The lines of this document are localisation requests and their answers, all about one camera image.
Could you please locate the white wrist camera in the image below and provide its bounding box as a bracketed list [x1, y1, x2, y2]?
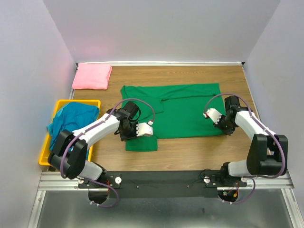
[203, 108, 222, 124]
[136, 123, 153, 137]

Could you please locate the folded pink t-shirt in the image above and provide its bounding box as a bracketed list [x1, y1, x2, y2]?
[72, 63, 112, 90]

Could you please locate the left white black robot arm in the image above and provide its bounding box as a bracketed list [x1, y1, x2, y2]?
[48, 101, 141, 188]

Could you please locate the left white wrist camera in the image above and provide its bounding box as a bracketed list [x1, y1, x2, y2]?
[136, 123, 153, 137]

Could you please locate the crumpled blue t-shirt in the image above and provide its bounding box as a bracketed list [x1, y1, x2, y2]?
[47, 102, 100, 151]

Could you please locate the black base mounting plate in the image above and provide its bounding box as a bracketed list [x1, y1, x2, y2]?
[79, 169, 247, 200]

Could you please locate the aluminium frame rail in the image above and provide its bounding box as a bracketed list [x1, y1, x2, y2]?
[29, 172, 304, 228]

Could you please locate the green polo t-shirt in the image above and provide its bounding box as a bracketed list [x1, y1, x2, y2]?
[121, 83, 225, 152]

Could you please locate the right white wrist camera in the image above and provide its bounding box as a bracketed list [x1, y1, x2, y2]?
[203, 108, 222, 124]

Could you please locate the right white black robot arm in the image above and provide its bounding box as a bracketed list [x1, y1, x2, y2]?
[205, 95, 288, 186]

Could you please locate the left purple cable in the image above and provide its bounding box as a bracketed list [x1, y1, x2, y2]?
[59, 98, 156, 208]

